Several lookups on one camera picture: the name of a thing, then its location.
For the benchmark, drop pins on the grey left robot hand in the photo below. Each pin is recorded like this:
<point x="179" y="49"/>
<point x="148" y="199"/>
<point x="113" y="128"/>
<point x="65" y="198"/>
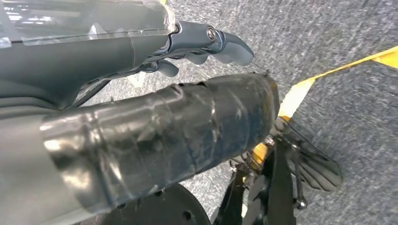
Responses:
<point x="140" y="139"/>

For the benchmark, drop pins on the black left robot leg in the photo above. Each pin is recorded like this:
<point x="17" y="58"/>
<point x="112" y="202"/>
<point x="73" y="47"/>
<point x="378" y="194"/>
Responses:
<point x="281" y="192"/>

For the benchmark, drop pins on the black robot hip disc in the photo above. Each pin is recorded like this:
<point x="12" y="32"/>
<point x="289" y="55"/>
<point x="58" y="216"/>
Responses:
<point x="161" y="208"/>

